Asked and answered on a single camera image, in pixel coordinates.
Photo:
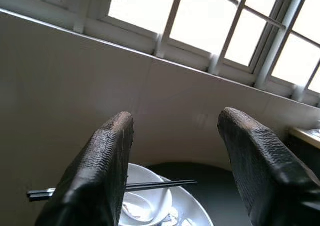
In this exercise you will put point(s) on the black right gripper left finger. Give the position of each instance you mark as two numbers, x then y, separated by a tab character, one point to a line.
95	173

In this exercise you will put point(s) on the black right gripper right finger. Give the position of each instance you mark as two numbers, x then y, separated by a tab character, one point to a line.
270	176

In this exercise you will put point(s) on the white bowl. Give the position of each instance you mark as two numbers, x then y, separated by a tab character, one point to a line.
145	173

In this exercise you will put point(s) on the beige kitchen countertop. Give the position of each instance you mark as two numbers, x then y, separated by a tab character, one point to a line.
303	134

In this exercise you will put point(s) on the white ceramic spoon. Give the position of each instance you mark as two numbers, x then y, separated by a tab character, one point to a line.
136	209

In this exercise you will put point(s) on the round black table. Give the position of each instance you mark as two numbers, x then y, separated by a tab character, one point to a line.
215	193

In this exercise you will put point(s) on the black chopstick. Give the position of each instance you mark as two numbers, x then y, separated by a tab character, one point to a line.
40	198
40	192

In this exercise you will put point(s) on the white plate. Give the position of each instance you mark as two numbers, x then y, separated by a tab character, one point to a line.
192	206

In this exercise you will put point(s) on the white window frame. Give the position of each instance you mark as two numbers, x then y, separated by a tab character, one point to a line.
79	23

